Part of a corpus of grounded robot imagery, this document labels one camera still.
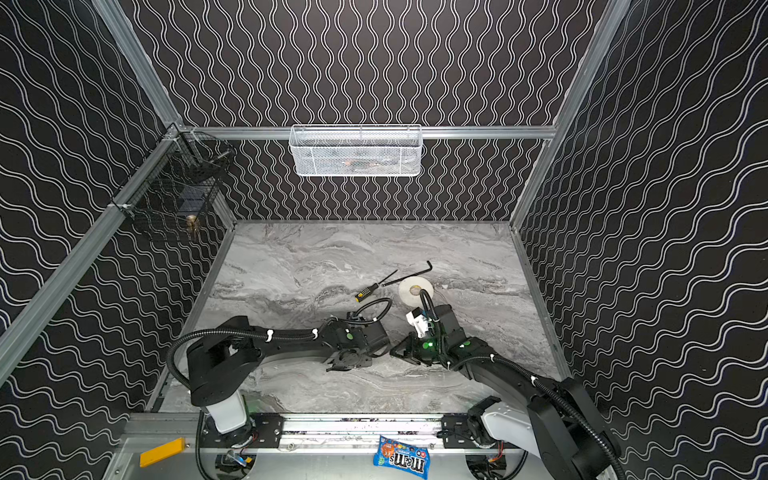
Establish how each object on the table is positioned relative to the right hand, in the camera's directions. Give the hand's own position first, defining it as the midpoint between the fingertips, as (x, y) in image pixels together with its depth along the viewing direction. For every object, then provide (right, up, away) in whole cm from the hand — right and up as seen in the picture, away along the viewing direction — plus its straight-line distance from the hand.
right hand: (393, 353), depth 81 cm
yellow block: (-55, -20, -10) cm, 59 cm away
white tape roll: (+6, +15, +20) cm, 25 cm away
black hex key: (+6, +19, +23) cm, 30 cm away
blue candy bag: (+2, -21, -11) cm, 23 cm away
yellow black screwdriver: (-8, +15, +18) cm, 24 cm away
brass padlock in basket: (-56, +36, +2) cm, 67 cm away
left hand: (-6, -4, +3) cm, 8 cm away
